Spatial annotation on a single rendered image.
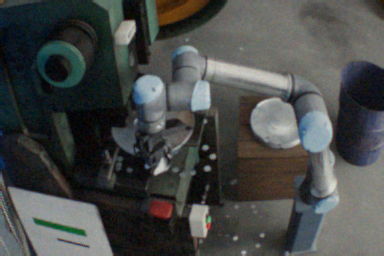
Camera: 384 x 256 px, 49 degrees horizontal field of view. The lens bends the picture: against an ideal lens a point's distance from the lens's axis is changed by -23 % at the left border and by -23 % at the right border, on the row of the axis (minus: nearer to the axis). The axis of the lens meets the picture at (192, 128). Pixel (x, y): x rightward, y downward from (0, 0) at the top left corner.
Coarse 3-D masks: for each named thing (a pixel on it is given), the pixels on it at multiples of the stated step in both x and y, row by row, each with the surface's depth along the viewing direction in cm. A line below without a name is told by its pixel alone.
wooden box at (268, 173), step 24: (240, 96) 255; (264, 96) 254; (240, 120) 244; (240, 144) 235; (240, 168) 236; (264, 168) 235; (288, 168) 234; (240, 192) 249; (264, 192) 248; (288, 192) 248
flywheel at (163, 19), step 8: (160, 0) 189; (168, 0) 188; (176, 0) 187; (184, 0) 185; (192, 0) 182; (200, 0) 181; (208, 0) 180; (160, 8) 191; (168, 8) 189; (176, 8) 187; (184, 8) 186; (192, 8) 185; (200, 8) 184; (160, 16) 191; (168, 16) 190; (176, 16) 190; (184, 16) 189; (160, 24) 194
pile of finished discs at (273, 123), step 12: (264, 108) 245; (276, 108) 244; (288, 108) 244; (252, 120) 240; (264, 120) 239; (276, 120) 238; (288, 120) 237; (264, 132) 235; (276, 132) 234; (288, 132) 233; (264, 144) 233; (276, 144) 229; (288, 144) 229
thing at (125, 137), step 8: (136, 112) 192; (168, 112) 190; (176, 112) 190; (184, 112) 190; (192, 112) 188; (136, 120) 188; (184, 120) 187; (192, 120) 187; (112, 128) 186; (120, 128) 187; (128, 128) 187; (136, 128) 185; (120, 136) 184; (128, 136) 184; (176, 136) 182; (184, 136) 182; (120, 144) 182; (128, 144) 181; (176, 144) 180; (128, 152) 179; (136, 152) 179
